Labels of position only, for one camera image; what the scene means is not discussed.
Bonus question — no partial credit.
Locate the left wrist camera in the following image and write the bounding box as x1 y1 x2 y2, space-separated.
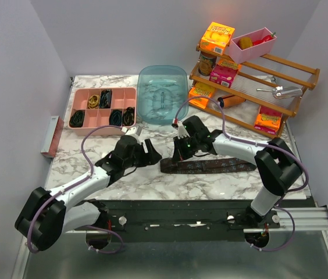
121 125 142 141

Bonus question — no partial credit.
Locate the orange box top shelf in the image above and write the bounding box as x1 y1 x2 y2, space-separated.
199 22 235 55

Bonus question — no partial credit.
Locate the red toy pepper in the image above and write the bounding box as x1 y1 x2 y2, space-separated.
252 33 275 46

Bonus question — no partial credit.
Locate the blue transparent plastic tub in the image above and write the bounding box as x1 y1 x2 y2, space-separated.
137 65 188 125

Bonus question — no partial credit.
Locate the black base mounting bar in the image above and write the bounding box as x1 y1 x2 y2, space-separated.
73 199 281 244

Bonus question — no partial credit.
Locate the teal black rolled tie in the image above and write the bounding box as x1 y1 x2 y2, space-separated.
109 109 123 127

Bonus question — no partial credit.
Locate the aluminium rail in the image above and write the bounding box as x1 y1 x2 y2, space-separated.
244 208 328 233

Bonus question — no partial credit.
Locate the orange box lower left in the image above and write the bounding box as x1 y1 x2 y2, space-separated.
188 82 216 109

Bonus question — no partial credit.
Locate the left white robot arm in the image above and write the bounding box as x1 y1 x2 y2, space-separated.
15 135 162 253

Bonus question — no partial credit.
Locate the brown round toy fruit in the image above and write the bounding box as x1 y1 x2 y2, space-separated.
238 37 253 50

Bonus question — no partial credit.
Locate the orange pump bottle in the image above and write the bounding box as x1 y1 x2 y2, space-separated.
218 95 245 108

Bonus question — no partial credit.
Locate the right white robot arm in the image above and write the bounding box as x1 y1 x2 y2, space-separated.
172 116 304 228

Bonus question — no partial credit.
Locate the dark blue rolled tie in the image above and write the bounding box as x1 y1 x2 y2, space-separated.
99 89 112 109

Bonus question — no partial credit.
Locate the pink compartment organizer tray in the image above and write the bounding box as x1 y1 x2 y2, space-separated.
67 87 137 136

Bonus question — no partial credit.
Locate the wooden tiered shelf rack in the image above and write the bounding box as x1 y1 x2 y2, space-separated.
189 46 320 138

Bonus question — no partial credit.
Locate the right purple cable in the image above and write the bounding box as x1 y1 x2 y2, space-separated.
171 96 310 253

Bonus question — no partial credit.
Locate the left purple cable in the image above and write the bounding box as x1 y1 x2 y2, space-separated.
26 125 126 255

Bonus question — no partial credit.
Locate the pink box middle shelf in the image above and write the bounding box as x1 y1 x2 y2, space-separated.
209 59 242 88

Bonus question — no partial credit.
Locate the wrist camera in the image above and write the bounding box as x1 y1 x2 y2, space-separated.
121 125 142 141
177 123 190 139

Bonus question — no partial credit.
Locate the black yellow rolled tie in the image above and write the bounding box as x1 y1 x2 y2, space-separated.
122 107 135 127

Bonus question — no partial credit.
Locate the pink rectangular bin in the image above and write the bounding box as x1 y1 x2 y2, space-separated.
228 27 277 64

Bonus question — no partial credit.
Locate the orange pink box lower right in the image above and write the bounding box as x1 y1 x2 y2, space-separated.
254 105 283 135

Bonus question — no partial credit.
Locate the purple cable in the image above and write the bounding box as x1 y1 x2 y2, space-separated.
26 125 126 255
171 96 310 253

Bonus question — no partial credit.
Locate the pink white box at wall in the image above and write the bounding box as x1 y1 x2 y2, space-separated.
40 116 64 158

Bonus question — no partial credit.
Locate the yellow label can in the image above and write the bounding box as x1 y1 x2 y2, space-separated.
198 52 217 76

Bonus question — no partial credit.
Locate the metal scoop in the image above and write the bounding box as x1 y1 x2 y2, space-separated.
256 86 303 99

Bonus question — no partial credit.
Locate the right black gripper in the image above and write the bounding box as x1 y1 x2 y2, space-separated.
172 134 199 163

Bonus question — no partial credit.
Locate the dark green rolled tie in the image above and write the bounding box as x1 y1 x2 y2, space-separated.
69 110 85 128

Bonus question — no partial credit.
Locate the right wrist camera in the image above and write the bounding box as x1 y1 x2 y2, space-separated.
177 123 190 139

